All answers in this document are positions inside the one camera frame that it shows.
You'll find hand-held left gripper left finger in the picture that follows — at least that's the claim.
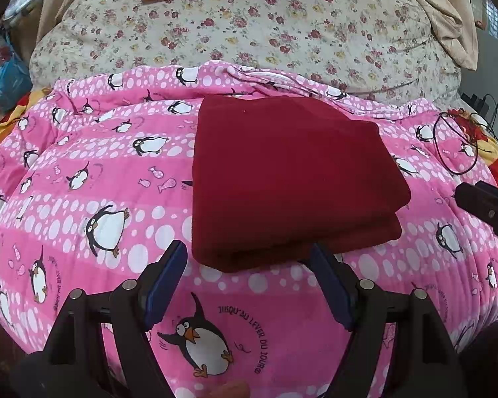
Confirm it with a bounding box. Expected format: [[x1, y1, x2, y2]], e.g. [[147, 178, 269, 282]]
[[45, 239, 189, 398]]

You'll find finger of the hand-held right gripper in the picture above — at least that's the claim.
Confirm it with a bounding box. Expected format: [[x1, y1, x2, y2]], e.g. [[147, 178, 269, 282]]
[[454, 181, 498, 260]]

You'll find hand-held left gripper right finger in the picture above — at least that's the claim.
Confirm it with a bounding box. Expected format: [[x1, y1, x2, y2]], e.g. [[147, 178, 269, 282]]
[[310, 242, 468, 398]]

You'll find dark red garment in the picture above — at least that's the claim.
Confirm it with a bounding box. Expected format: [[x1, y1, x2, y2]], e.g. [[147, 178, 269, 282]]
[[191, 95, 412, 273]]

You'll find yellow red printed cloth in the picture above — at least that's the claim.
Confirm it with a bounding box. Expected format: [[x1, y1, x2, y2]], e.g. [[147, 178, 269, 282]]
[[444, 107, 498, 195], [0, 88, 54, 163]]

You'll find black charger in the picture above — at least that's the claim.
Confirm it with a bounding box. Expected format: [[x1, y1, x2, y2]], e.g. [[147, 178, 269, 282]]
[[460, 93, 489, 111]]

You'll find pink penguin print blanket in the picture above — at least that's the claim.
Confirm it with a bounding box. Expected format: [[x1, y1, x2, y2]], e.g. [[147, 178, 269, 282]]
[[0, 60, 498, 398]]

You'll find window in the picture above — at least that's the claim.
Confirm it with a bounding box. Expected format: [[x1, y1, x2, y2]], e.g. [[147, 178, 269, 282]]
[[475, 0, 498, 43]]

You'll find beige cloth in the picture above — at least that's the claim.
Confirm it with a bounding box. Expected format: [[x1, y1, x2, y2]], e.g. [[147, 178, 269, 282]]
[[392, 0, 480, 71]]

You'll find blue plastic bag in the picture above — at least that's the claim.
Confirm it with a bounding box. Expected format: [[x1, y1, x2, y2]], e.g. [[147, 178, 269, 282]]
[[0, 33, 33, 110]]

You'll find floral bed quilt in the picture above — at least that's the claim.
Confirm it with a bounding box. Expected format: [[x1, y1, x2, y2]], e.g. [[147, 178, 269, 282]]
[[29, 0, 464, 107]]

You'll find black cable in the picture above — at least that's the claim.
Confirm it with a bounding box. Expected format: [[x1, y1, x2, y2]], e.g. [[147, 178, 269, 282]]
[[434, 93, 498, 175]]

